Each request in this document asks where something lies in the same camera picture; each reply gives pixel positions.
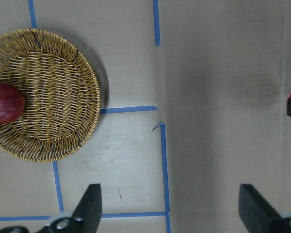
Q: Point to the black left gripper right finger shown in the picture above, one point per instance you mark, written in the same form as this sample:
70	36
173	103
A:
258	215

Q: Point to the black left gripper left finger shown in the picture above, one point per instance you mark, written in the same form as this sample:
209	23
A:
85	218

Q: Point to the woven wicker basket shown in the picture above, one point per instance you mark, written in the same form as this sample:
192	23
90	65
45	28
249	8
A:
63	98

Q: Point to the dark red apple in basket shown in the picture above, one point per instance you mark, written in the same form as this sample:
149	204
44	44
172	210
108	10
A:
12	103

